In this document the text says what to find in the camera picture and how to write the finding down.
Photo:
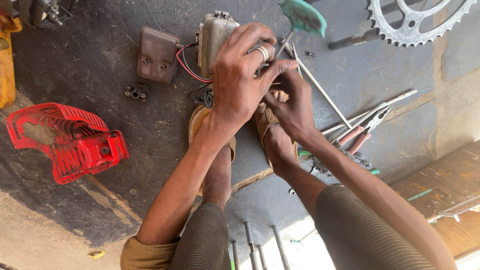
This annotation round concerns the person's right hand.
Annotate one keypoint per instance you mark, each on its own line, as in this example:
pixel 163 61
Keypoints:
pixel 294 108

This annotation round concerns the person's left hand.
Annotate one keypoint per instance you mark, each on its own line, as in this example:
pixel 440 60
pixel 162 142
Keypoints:
pixel 234 82

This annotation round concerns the person's right fingers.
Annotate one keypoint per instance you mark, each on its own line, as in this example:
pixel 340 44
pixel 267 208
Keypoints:
pixel 288 84

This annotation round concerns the grey metal small engine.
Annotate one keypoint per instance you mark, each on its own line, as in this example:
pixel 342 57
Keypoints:
pixel 212 37

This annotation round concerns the thin silver metal rod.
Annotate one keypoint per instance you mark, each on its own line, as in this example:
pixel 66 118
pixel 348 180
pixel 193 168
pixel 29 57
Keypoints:
pixel 296 60

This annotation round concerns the long silver metal rod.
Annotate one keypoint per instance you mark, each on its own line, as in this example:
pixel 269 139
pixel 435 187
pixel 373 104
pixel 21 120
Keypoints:
pixel 322 92

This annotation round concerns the small dark screw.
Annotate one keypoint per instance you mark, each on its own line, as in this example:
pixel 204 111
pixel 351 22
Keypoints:
pixel 310 54

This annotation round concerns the brown right sandal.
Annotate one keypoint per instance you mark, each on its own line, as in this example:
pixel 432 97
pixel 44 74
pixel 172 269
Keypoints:
pixel 264 120

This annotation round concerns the brown sandal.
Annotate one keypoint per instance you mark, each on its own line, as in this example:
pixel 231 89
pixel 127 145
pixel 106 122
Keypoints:
pixel 197 120
pixel 264 120

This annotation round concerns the person's right foot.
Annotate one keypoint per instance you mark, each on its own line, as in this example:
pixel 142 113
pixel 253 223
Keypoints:
pixel 279 148

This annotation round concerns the person's foot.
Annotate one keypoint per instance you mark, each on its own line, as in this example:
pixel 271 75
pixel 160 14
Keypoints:
pixel 219 172
pixel 279 148

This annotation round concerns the black spark plug cap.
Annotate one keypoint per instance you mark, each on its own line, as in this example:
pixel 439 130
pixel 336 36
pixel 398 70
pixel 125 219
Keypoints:
pixel 206 98

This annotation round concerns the grey frayed rag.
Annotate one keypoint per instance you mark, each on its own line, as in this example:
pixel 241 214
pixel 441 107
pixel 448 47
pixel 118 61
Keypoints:
pixel 337 159

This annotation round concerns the silver rod with stepped tip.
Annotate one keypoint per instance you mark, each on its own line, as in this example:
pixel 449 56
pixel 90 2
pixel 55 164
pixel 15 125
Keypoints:
pixel 375 110

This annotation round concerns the brown left sandal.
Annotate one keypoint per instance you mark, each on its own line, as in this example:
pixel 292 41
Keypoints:
pixel 197 120

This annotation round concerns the person's left foot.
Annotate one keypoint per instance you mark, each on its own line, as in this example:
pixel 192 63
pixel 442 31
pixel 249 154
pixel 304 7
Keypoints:
pixel 219 172

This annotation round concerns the black carburetor spacer block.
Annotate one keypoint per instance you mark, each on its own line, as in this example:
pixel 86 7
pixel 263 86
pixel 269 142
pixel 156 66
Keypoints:
pixel 137 92

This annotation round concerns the dark ribbed trousers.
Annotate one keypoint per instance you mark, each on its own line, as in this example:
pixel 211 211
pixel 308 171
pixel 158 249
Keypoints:
pixel 356 232

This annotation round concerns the dark steel rod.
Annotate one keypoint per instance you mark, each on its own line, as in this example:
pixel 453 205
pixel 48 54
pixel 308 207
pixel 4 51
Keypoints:
pixel 235 257
pixel 280 247
pixel 250 245
pixel 262 258

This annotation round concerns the wooden tool box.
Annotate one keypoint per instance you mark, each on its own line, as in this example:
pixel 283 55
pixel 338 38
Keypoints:
pixel 446 187

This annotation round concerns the tan shirt sleeve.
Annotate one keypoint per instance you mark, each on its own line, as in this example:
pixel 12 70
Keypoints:
pixel 148 255

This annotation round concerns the red plastic engine cover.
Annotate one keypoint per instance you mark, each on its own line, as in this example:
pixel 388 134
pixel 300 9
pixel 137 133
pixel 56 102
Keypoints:
pixel 67 144

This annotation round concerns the dark metal engine part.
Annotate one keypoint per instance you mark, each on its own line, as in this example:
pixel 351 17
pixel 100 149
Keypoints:
pixel 43 13

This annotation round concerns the yellow paper scrap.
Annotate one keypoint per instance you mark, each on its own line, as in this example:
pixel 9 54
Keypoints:
pixel 96 254

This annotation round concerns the yellow plastic container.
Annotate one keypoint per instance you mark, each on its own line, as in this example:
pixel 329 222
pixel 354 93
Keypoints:
pixel 6 63

